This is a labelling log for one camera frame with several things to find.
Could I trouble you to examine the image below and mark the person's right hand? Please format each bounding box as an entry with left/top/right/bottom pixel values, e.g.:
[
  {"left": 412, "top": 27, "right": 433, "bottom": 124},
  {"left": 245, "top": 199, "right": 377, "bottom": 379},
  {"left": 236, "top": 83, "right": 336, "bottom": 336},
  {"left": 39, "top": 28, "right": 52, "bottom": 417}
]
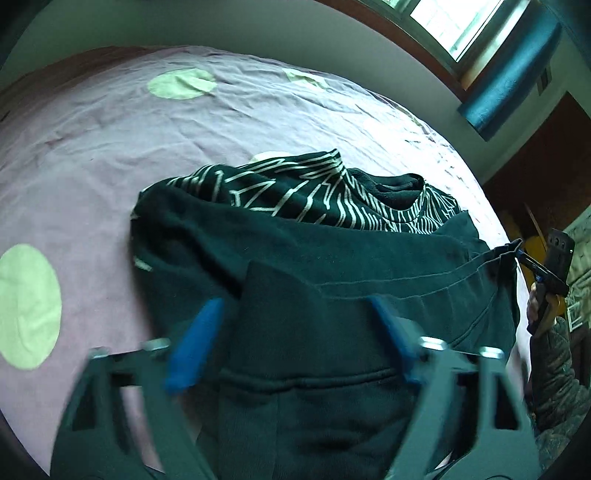
[{"left": 526, "top": 281, "right": 557, "bottom": 334}]

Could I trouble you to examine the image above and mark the person's right forearm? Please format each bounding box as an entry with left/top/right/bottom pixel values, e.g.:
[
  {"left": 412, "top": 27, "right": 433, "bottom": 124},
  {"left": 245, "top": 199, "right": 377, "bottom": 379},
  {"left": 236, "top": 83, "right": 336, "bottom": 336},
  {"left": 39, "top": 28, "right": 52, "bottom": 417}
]
[{"left": 526, "top": 316, "right": 591, "bottom": 462}]

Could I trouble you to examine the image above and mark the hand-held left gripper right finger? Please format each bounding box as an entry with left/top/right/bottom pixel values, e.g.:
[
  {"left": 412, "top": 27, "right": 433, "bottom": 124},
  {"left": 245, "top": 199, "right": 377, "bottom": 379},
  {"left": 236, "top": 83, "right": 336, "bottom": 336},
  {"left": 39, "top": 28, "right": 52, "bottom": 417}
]
[{"left": 367, "top": 295, "right": 541, "bottom": 480}]

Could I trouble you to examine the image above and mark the brown wooden cabinet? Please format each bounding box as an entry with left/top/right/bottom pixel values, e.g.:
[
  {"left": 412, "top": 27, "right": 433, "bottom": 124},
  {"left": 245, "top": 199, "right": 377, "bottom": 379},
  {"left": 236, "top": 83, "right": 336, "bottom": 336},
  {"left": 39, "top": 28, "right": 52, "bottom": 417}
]
[{"left": 482, "top": 90, "right": 591, "bottom": 241}]

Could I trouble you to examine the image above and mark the black sweater with white print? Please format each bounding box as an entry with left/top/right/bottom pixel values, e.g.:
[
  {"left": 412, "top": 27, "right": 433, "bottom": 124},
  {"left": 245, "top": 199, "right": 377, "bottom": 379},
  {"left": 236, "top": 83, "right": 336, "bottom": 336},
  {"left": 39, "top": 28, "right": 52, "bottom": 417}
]
[{"left": 130, "top": 148, "right": 525, "bottom": 480}]

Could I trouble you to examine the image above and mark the teal curtain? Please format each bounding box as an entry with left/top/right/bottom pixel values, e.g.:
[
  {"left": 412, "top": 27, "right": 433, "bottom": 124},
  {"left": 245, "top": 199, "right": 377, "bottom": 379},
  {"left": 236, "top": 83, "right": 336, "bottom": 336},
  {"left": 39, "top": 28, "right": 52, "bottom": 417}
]
[{"left": 457, "top": 9, "right": 564, "bottom": 141}]

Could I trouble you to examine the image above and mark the pink dotted bed sheet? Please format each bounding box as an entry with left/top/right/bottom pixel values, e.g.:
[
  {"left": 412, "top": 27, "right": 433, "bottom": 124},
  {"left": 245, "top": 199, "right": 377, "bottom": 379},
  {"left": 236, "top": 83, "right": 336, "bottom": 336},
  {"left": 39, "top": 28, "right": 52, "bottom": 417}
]
[{"left": 0, "top": 45, "right": 532, "bottom": 476}]

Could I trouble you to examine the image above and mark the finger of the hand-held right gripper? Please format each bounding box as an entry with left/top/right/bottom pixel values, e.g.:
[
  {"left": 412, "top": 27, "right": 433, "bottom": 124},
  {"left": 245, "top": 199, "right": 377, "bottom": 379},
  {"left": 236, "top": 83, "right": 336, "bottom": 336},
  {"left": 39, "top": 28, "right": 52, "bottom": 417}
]
[{"left": 512, "top": 240, "right": 550, "bottom": 281}]

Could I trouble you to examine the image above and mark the wooden framed window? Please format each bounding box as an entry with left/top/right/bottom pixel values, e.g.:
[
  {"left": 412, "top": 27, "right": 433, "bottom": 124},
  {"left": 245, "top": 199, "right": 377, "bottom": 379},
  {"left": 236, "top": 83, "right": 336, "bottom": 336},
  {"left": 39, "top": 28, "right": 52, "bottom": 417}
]
[{"left": 323, "top": 0, "right": 532, "bottom": 100}]

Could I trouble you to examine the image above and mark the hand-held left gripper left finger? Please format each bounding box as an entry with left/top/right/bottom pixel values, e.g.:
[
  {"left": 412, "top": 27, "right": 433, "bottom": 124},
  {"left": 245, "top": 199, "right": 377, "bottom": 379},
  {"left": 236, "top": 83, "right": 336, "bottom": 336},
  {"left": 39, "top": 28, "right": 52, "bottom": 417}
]
[{"left": 50, "top": 298, "right": 227, "bottom": 480}]

